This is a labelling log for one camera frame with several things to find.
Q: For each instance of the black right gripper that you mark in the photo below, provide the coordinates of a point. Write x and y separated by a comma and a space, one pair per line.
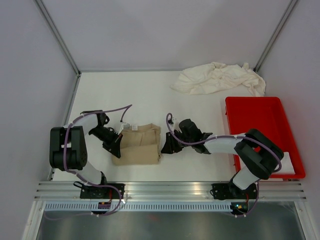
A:
170, 146

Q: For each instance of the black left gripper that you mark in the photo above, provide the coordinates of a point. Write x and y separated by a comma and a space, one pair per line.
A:
114, 146

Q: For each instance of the beige t shirt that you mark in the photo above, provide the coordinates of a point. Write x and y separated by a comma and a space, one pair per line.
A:
140, 145

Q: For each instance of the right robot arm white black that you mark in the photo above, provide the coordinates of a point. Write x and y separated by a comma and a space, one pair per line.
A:
261, 157

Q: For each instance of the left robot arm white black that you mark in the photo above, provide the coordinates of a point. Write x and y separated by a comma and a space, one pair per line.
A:
68, 149

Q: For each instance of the cream white t shirt pile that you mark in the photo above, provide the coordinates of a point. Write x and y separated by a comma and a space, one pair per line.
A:
216, 76

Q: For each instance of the red plastic bin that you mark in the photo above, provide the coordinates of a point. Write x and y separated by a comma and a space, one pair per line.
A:
267, 115

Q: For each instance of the white folded cloth in bin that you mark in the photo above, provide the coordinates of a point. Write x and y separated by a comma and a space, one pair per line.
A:
287, 166

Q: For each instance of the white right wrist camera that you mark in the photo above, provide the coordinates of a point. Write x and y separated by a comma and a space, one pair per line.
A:
171, 122

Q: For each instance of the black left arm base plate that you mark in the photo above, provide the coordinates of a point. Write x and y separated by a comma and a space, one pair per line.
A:
116, 191

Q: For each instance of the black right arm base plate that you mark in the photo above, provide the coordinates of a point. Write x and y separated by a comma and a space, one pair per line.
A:
228, 191

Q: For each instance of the white slotted cable duct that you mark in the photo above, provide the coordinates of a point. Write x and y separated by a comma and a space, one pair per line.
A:
139, 206

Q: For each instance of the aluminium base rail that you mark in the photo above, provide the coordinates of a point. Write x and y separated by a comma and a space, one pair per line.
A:
269, 191

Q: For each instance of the left aluminium frame post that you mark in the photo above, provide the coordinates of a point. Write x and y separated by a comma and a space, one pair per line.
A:
56, 34

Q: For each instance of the aluminium frame post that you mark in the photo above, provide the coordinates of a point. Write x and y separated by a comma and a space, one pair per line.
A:
56, 34
276, 33

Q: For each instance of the right aluminium frame post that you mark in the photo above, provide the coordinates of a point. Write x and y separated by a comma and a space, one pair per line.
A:
276, 33

